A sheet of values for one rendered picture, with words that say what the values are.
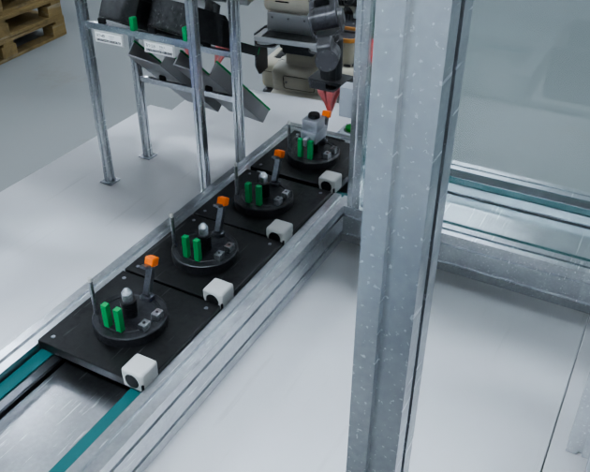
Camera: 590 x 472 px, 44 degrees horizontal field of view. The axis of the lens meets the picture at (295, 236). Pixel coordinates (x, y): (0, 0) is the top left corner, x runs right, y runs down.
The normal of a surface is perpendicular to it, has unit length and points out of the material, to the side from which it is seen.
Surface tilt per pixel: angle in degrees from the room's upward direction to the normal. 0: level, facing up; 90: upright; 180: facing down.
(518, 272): 90
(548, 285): 90
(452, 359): 0
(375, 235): 90
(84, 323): 0
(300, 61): 98
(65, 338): 0
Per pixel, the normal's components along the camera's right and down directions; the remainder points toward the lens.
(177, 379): 0.00, -0.83
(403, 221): -0.48, 0.49
